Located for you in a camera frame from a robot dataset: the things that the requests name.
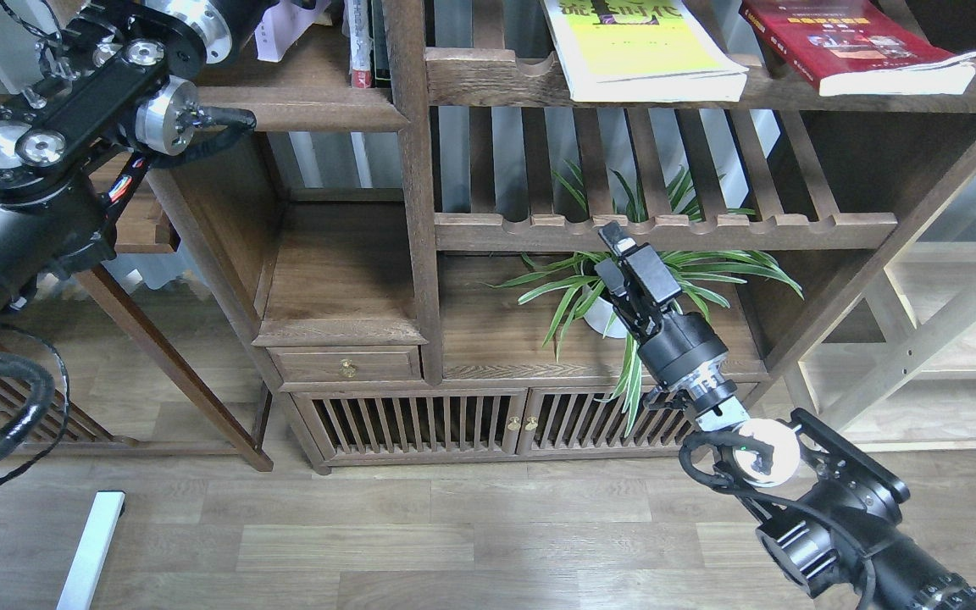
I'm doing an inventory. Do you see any red white upright book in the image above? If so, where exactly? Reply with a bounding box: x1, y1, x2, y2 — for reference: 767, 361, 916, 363
344, 0, 374, 89

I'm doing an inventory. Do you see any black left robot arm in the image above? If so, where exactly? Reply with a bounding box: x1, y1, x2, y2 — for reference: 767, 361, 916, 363
0, 1, 274, 461

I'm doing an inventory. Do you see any yellow green book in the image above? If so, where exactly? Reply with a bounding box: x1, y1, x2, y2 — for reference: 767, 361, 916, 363
541, 1, 748, 102

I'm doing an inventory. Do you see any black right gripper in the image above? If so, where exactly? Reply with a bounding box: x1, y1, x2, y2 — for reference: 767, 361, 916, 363
594, 221, 731, 414

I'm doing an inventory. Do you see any green spider plant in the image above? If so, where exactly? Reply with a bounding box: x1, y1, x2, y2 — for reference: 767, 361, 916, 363
502, 167, 802, 432

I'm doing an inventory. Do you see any dark upright book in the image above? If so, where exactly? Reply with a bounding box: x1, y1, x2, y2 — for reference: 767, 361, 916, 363
369, 0, 391, 88

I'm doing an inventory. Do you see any dark wooden bookshelf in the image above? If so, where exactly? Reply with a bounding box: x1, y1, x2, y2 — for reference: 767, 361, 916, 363
39, 0, 976, 475

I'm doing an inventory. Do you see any white floor bar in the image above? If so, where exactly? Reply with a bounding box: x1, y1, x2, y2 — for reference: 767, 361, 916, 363
57, 490, 125, 609

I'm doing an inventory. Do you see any purple white book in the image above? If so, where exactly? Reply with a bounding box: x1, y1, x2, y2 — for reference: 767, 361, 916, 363
254, 1, 330, 63

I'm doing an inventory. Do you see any brass drawer knob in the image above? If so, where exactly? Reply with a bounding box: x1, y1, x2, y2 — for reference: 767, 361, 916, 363
338, 358, 358, 379

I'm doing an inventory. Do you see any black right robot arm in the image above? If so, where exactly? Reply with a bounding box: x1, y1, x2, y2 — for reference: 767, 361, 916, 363
596, 223, 976, 609

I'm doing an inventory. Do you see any white plant pot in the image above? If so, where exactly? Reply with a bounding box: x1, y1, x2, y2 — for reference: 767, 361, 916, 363
579, 269, 667, 340

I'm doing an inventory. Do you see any wooden slatted rack left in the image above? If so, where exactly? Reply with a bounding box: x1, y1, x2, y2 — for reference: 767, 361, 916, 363
0, 297, 141, 472

